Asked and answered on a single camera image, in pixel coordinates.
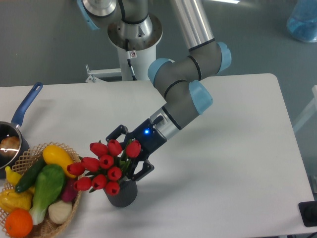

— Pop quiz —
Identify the yellow squash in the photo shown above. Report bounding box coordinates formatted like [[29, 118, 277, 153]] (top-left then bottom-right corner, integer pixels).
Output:
[[43, 145, 76, 179]]

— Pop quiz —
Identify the dark green cucumber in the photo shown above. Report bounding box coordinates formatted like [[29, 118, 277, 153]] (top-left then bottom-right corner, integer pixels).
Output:
[[15, 157, 47, 193]]

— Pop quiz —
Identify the yellow pumpkin gourd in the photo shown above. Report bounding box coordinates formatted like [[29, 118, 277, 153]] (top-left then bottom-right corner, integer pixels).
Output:
[[0, 189, 33, 213]]

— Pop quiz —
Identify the brown bread roll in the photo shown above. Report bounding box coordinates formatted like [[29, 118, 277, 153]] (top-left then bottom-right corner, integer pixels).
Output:
[[0, 136, 20, 158]]

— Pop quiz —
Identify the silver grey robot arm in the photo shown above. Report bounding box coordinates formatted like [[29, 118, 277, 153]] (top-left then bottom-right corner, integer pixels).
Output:
[[77, 0, 231, 181]]

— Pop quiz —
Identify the green bok choy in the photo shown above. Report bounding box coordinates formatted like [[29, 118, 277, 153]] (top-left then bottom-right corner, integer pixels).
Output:
[[29, 164, 66, 226]]

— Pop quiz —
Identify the white frame at right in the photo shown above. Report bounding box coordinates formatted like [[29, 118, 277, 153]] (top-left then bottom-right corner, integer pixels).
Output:
[[292, 85, 317, 133]]

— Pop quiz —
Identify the purple red radish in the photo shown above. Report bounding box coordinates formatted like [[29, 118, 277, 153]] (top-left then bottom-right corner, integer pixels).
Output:
[[60, 179, 78, 202]]

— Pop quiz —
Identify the red tulip bouquet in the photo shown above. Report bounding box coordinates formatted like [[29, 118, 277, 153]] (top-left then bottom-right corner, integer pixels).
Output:
[[67, 139, 141, 196]]

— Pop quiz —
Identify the woven wicker basket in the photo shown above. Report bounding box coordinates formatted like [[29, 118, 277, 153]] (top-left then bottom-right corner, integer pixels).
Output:
[[11, 142, 82, 238]]

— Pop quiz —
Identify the blue plastic bag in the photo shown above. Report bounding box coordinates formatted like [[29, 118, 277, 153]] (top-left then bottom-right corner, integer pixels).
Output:
[[286, 0, 317, 43]]

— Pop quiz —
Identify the black device at edge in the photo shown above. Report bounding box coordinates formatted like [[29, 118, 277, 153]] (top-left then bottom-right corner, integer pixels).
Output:
[[298, 201, 317, 227]]

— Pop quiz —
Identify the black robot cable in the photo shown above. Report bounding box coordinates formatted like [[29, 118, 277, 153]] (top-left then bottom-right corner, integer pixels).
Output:
[[125, 39, 137, 81]]

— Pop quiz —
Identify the blue handled saucepan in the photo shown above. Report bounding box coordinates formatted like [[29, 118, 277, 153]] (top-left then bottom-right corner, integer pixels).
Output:
[[0, 82, 43, 179]]

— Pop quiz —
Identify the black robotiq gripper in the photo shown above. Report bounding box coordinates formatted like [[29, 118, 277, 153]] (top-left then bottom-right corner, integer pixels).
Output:
[[106, 119, 167, 181]]

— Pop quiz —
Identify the dark grey ribbed vase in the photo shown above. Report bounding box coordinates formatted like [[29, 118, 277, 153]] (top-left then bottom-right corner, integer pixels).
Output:
[[106, 180, 138, 208]]

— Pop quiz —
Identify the white garlic bulb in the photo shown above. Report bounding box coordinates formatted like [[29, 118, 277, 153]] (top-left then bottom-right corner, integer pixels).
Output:
[[48, 200, 73, 224]]

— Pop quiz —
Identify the orange fruit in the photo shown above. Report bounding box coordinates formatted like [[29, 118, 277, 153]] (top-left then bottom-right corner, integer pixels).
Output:
[[5, 209, 33, 238]]

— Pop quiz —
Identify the yellow banana pepper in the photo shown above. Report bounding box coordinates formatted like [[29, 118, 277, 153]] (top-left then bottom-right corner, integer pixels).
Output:
[[4, 166, 35, 195]]

